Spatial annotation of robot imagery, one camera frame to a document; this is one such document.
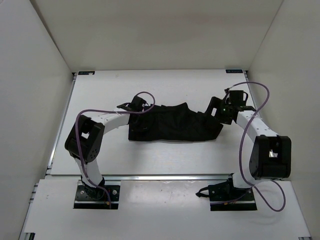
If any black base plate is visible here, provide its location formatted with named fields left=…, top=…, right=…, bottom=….
left=208, top=182, right=257, bottom=212
left=73, top=180, right=121, bottom=210

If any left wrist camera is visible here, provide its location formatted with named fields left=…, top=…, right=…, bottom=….
left=131, top=95, right=147, bottom=108

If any black pleated skirt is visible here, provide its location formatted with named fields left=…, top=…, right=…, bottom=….
left=128, top=103, right=223, bottom=142

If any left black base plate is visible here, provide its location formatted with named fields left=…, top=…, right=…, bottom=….
left=73, top=180, right=121, bottom=210

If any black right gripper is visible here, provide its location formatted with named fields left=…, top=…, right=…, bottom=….
left=203, top=97, right=233, bottom=126

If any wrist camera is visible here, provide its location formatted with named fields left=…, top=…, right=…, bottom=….
left=228, top=90, right=249, bottom=106
left=131, top=95, right=147, bottom=108

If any blue table label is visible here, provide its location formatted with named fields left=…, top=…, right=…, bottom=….
left=77, top=71, right=95, bottom=76
left=225, top=69, right=243, bottom=74

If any right blue table label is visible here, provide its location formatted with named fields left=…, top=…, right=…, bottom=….
left=225, top=69, right=243, bottom=74

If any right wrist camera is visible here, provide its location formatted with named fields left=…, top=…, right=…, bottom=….
left=228, top=90, right=249, bottom=106

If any aluminium table rail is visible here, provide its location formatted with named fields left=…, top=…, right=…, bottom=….
left=46, top=72, right=78, bottom=172

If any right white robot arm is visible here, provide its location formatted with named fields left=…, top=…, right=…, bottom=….
left=205, top=89, right=292, bottom=202

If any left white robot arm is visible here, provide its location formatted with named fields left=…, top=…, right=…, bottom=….
left=64, top=91, right=156, bottom=206

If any left blue table label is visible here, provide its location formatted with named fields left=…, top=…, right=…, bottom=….
left=77, top=71, right=95, bottom=76

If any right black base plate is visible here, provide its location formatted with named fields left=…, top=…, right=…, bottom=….
left=208, top=182, right=257, bottom=212

